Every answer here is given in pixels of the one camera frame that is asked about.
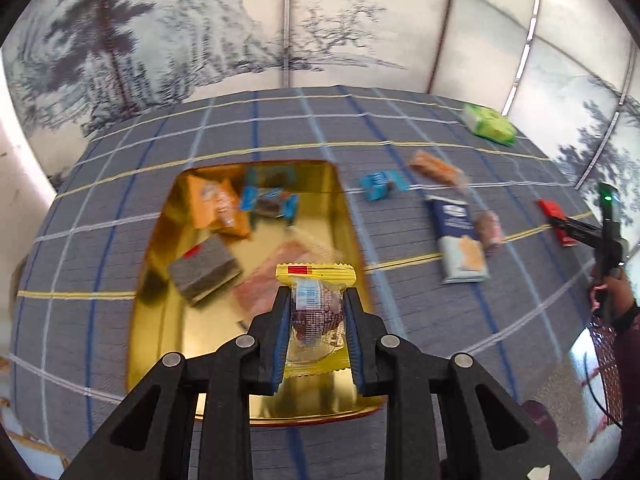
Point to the orange snack packet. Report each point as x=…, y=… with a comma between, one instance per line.
x=212, y=200

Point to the ink landscape folding screen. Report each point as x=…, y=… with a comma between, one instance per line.
x=200, y=35

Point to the pink round snack packet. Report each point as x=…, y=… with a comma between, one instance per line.
x=489, y=232

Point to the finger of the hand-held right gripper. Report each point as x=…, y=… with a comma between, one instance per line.
x=575, y=222
x=580, y=238

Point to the navy soda cracker packet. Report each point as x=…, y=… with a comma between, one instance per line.
x=452, y=225

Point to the clear packet of orange crackers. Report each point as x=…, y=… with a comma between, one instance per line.
x=437, y=167

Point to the red snack packet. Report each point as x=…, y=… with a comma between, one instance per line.
x=550, y=210

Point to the clear packet of orange sticks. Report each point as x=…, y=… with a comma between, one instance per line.
x=260, y=285

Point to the person's right hand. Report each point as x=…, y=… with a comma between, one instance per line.
x=622, y=300

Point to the green snack packet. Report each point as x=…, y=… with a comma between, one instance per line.
x=487, y=125

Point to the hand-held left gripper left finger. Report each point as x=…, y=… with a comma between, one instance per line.
x=282, y=330

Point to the red tin box gold interior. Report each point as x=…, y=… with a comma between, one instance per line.
x=200, y=320

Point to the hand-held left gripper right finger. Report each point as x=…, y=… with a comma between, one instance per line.
x=355, y=335

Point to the yellow-edged clear cake packet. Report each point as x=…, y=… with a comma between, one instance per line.
x=315, y=310

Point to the person's right forearm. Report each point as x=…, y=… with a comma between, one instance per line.
x=607, y=370

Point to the grey block snack packet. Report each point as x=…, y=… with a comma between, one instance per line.
x=205, y=272

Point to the blue-edged dark snack packet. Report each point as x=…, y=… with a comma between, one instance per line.
x=270, y=205

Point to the small blue cookie packet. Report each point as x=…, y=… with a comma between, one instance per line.
x=382, y=185

